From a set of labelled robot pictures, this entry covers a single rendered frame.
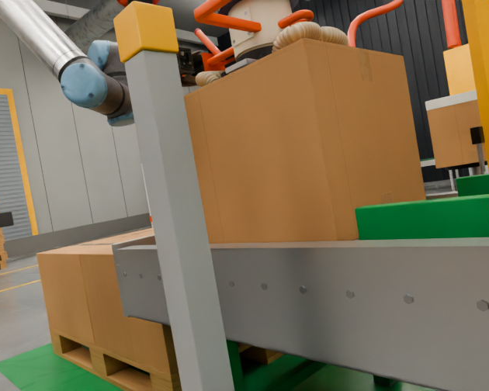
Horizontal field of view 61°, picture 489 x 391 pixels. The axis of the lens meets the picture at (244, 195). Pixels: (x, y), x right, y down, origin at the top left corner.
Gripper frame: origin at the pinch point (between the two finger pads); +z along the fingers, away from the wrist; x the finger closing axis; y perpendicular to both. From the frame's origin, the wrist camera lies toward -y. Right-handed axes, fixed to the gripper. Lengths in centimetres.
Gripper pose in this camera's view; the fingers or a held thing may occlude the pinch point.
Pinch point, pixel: (201, 70)
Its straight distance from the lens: 139.2
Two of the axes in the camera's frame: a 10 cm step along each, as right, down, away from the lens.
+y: 6.8, -0.9, -7.3
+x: -1.6, -9.9, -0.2
